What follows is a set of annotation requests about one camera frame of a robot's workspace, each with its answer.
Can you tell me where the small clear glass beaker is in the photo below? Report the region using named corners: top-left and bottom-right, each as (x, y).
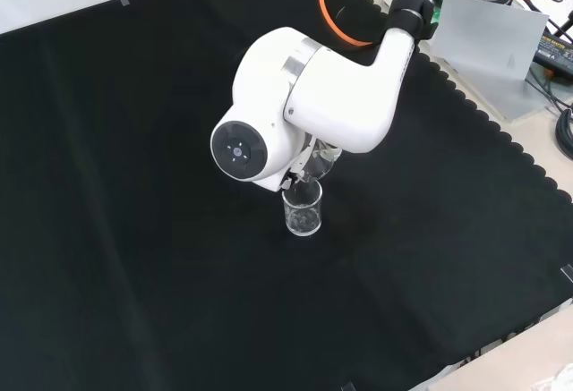
top-left (286, 139), bottom-right (338, 202)

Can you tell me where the tall clear glass beaker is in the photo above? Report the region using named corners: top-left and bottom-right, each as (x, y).
top-left (281, 179), bottom-right (324, 238)

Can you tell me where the black bench cloth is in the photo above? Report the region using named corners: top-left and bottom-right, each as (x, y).
top-left (0, 0), bottom-right (573, 391)

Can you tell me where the pale grey upright board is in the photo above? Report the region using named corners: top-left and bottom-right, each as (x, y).
top-left (430, 0), bottom-right (551, 81)

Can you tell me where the black power adapter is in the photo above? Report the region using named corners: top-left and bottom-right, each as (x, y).
top-left (532, 27), bottom-right (573, 73)

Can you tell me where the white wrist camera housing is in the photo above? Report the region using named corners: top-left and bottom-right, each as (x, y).
top-left (250, 170), bottom-right (293, 194)

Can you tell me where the orange cable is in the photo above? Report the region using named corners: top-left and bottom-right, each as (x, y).
top-left (317, 0), bottom-right (375, 48)

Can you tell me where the grey metal base plate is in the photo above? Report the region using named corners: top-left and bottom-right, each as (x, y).
top-left (380, 0), bottom-right (573, 122)

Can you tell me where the coiled black cable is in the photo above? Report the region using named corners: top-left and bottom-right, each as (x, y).
top-left (554, 106), bottom-right (573, 162)

